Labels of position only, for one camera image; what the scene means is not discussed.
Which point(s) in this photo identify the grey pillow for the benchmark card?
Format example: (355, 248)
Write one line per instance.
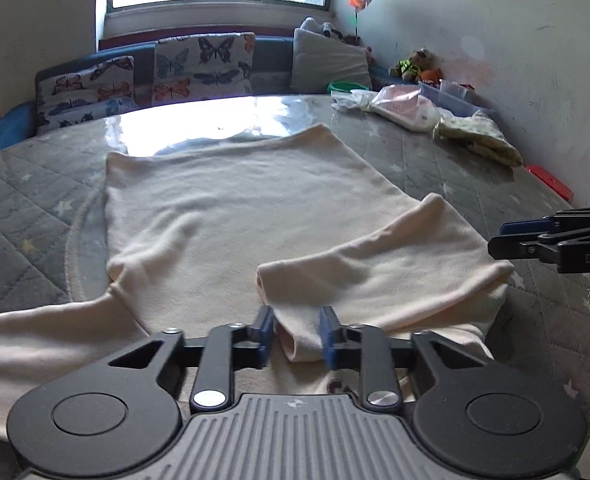
(330, 62)

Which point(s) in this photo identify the blue sofa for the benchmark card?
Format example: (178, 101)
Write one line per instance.
(271, 57)

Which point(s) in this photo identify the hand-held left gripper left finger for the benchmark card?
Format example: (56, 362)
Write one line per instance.
(264, 332)

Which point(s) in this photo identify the clear plastic storage box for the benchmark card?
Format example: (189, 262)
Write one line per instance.
(462, 97)

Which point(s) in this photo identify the small pink plush toy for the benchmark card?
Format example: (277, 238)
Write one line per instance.
(367, 52)

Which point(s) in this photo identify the orange toy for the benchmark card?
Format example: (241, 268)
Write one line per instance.
(432, 76)

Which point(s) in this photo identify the tall butterfly print cushion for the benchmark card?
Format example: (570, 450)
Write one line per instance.
(202, 67)

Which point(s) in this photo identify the red flat object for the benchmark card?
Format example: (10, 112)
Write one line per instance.
(550, 182)

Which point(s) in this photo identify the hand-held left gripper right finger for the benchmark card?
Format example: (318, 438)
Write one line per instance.
(329, 337)

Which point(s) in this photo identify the pink plastic bag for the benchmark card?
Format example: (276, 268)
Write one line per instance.
(405, 107)

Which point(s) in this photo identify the wide butterfly print cushion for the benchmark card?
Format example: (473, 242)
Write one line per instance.
(87, 92)

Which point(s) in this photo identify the crumpled white plastic bag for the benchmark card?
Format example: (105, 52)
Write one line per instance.
(355, 101)

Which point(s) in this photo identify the cream long-sleeved garment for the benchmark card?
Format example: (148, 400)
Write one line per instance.
(235, 200)

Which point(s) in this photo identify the brown teddy bear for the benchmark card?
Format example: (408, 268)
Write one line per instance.
(414, 65)

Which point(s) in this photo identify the yellow floral cloth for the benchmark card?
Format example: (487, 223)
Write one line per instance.
(480, 135)

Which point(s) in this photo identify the colourful pinwheel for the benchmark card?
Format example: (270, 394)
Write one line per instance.
(361, 0)

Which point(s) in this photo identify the panda plush toy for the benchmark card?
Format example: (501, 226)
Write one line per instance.
(320, 27)

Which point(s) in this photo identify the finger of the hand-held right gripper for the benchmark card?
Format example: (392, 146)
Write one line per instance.
(522, 226)
(515, 249)

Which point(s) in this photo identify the green bowl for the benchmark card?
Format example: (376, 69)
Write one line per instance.
(345, 86)

